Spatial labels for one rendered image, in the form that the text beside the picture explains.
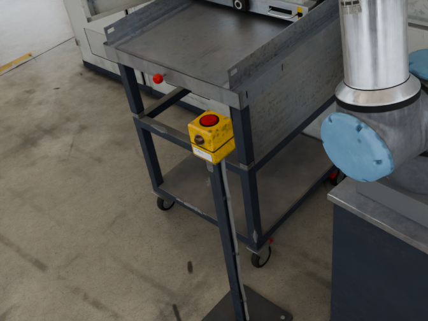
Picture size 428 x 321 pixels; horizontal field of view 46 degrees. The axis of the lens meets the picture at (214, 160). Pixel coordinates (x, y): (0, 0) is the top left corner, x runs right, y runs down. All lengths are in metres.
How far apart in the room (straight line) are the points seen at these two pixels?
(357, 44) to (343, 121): 0.14
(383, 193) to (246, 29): 0.82
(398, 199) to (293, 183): 0.97
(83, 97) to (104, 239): 1.25
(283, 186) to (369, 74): 1.24
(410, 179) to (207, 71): 0.70
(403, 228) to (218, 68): 0.73
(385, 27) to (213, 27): 1.01
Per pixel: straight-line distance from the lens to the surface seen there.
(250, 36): 1.72
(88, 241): 2.32
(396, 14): 0.90
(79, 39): 3.49
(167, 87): 2.93
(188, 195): 2.12
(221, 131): 1.23
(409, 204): 1.18
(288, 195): 2.06
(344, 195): 1.24
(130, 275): 2.13
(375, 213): 1.21
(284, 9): 1.75
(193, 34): 1.79
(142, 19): 1.91
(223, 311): 1.94
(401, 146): 0.96
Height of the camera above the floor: 1.62
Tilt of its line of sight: 40 degrees down
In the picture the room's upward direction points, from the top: 10 degrees counter-clockwise
